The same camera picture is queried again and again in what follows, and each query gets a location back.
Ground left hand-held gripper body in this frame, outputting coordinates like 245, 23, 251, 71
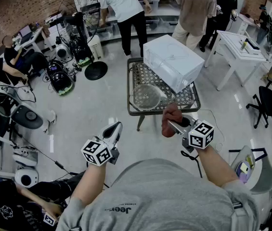
80, 136, 120, 167

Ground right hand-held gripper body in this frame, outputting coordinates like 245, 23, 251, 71
181, 118, 215, 154

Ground reddish brown cloth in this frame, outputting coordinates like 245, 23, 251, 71
161, 103, 184, 138

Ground round glass plate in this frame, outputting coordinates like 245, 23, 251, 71
131, 83, 162, 111

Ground person's left forearm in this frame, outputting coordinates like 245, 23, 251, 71
72, 162, 107, 205

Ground person's right forearm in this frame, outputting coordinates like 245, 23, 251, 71
196, 144, 239, 188

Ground white microwave oven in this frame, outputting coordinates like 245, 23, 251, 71
142, 34, 205, 94

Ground wicker glass-top table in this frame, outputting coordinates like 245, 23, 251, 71
127, 57, 202, 132

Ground person's grey t-shirt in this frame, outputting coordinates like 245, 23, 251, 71
55, 158, 261, 231

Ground black device with green trim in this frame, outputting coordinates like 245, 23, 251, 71
46, 60, 76, 96
69, 36, 95, 67

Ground white domed device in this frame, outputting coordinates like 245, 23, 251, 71
12, 147, 39, 167
14, 167, 39, 189

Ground black office chair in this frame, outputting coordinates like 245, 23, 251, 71
246, 77, 272, 129

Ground grey shell chair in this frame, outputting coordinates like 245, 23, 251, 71
230, 145, 272, 195

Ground grey chair with black seat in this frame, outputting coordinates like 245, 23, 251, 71
0, 84, 44, 130

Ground white trash bin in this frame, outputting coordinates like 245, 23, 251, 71
87, 35, 104, 60

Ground white table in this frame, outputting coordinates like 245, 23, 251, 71
204, 29, 268, 91

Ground white round device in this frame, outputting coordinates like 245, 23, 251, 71
54, 43, 73, 63

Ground white shelving unit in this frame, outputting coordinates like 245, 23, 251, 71
68, 0, 182, 42

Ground white desk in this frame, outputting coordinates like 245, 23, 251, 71
12, 25, 54, 54

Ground laptop computer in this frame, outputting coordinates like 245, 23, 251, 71
19, 25, 33, 45

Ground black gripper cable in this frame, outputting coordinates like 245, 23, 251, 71
180, 150, 203, 179

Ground black pedestal fan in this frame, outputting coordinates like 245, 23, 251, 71
56, 0, 108, 81

